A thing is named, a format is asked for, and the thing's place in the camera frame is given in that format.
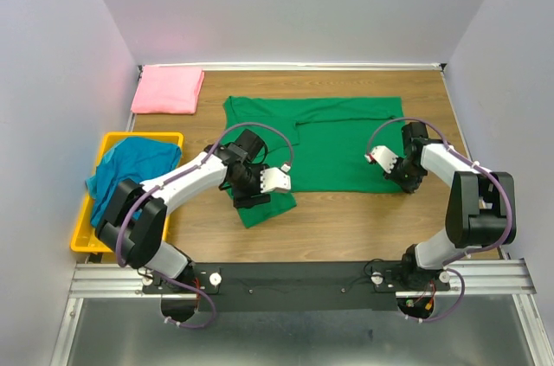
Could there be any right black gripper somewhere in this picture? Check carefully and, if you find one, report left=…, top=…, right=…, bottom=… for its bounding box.
left=383, top=156, right=425, bottom=194

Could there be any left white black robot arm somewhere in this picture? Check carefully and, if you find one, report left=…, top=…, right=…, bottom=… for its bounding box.
left=94, top=129, right=291, bottom=292

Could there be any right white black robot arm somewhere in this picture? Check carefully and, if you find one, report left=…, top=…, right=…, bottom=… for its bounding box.
left=366, top=121, right=517, bottom=290

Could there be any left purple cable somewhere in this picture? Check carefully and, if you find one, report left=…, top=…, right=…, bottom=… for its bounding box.
left=115, top=122, right=296, bottom=329

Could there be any green polo t-shirt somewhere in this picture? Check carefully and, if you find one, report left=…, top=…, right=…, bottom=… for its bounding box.
left=223, top=96, right=403, bottom=228

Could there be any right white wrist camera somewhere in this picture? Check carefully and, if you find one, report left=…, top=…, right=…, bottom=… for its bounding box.
left=364, top=145, right=398, bottom=174

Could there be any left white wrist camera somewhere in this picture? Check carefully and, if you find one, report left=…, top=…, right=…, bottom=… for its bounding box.
left=260, top=167, right=292, bottom=194

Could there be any folded pink t-shirt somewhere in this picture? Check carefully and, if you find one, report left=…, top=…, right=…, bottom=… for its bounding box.
left=131, top=65, right=204, bottom=115

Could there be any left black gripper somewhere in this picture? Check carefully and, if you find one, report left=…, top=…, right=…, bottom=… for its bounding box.
left=229, top=164, right=271, bottom=210

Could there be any crumpled blue t-shirt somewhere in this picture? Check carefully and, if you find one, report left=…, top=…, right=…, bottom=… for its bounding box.
left=86, top=137, right=182, bottom=228

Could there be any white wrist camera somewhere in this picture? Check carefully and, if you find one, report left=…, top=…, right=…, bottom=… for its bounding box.
left=364, top=145, right=398, bottom=174
left=260, top=167, right=292, bottom=194

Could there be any aluminium frame rail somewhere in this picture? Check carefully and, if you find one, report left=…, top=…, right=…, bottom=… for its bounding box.
left=50, top=259, right=553, bottom=365

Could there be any yellow plastic bin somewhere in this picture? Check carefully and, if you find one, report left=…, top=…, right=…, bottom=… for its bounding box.
left=70, top=132, right=184, bottom=254

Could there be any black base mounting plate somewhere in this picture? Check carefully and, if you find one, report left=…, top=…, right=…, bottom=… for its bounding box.
left=142, top=260, right=452, bottom=313

